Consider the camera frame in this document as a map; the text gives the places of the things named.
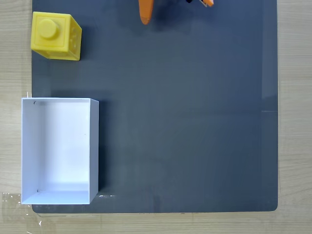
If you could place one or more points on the yellow toy block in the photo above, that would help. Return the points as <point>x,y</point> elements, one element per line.
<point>53,36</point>

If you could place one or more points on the white open cardboard box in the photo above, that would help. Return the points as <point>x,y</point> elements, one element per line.
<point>61,146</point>

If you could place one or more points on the dark grey table mat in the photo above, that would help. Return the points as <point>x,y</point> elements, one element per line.
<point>182,109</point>

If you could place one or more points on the clear adhesive tape piece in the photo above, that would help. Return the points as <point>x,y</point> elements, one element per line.
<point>11,200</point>

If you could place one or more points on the orange camera mount plate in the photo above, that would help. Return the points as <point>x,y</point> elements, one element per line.
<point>209,2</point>

